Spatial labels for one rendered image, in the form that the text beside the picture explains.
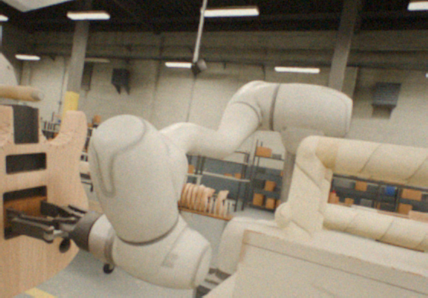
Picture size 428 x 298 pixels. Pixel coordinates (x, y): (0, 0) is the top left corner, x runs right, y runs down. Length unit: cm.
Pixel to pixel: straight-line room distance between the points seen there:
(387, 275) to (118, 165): 30
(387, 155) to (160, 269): 34
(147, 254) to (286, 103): 56
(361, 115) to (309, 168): 1143
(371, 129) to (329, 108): 1081
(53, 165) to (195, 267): 44
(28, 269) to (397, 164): 73
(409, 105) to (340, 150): 1158
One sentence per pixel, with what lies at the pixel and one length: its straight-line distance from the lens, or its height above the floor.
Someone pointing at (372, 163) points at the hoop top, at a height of 119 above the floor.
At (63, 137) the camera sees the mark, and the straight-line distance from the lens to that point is 84.
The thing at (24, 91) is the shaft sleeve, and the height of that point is 125.
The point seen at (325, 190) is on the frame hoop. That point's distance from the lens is 44.
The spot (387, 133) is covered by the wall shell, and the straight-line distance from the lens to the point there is 1170.
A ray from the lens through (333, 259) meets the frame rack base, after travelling 34.
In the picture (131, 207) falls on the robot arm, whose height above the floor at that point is 109.
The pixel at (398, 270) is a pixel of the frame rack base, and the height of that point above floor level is 110.
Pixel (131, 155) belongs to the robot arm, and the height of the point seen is 116.
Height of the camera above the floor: 116
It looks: 3 degrees down
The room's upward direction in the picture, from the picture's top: 10 degrees clockwise
